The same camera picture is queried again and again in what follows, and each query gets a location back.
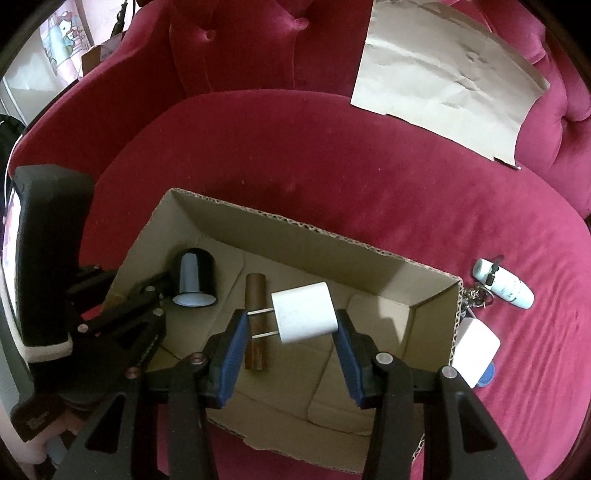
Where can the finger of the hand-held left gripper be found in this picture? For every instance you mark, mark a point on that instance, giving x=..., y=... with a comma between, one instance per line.
x=134, y=330
x=138, y=288

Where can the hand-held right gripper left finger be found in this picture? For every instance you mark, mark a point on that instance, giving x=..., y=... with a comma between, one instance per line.
x=231, y=360

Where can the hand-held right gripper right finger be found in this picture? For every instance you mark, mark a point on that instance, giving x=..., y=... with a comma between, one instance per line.
x=352, y=367

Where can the cardboard box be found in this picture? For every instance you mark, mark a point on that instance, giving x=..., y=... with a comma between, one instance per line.
x=286, y=392

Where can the white two-prong charger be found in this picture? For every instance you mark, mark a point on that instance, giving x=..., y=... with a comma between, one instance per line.
x=304, y=316

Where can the glossy black cap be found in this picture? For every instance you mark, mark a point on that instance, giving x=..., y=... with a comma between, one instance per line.
x=210, y=277

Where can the brown cosmetic tube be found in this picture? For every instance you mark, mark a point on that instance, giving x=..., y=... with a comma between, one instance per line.
x=256, y=290

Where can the white square charger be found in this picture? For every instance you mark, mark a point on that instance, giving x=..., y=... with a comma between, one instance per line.
x=475, y=348

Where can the blue oval tag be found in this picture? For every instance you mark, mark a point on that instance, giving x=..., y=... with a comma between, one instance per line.
x=488, y=374

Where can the white oblong key fob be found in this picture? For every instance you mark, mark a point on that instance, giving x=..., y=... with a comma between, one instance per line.
x=508, y=286

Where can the small brown box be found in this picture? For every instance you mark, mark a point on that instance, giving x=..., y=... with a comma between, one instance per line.
x=92, y=59

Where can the cartoon cat print curtain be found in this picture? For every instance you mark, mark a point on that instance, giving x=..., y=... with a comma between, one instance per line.
x=64, y=41

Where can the red velvet tufted armchair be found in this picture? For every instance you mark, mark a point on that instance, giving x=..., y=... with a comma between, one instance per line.
x=323, y=161

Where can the brown paper sheet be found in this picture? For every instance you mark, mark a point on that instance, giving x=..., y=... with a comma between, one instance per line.
x=438, y=78

